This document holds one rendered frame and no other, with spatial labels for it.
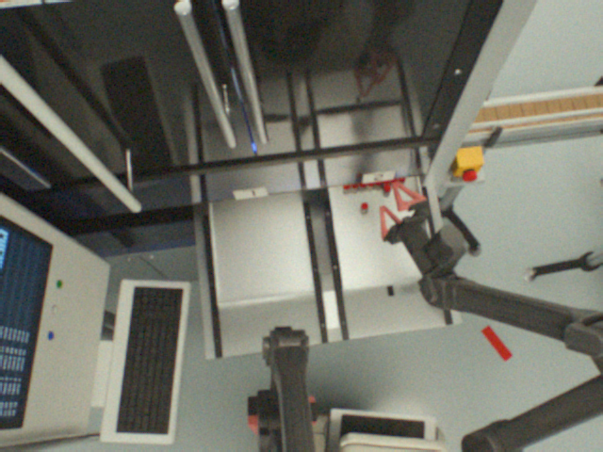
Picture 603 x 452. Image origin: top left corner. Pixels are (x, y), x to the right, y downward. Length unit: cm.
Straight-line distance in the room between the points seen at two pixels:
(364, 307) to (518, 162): 143
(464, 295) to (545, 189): 169
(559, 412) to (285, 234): 89
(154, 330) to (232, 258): 30
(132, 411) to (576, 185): 209
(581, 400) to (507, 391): 153
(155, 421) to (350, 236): 72
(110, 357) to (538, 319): 118
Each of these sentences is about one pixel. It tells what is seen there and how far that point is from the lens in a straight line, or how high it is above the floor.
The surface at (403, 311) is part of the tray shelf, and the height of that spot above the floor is 88.
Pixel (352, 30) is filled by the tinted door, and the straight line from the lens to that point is 99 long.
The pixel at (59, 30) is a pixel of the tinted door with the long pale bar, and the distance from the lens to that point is 97.
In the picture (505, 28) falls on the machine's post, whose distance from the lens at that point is 107.
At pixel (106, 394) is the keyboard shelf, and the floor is 80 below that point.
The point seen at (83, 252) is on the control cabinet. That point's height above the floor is 100.
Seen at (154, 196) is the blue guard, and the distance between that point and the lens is 153.
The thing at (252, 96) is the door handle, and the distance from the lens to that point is 98.
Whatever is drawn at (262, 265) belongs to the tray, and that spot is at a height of 88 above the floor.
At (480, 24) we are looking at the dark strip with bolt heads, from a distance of 104.
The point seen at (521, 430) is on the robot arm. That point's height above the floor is 135.
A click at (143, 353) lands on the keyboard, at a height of 82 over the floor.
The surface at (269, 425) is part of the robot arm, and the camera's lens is 119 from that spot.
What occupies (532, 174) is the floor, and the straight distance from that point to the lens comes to 282.
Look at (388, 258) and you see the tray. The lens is 163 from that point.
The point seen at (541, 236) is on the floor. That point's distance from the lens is 273.
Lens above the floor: 246
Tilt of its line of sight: 75 degrees down
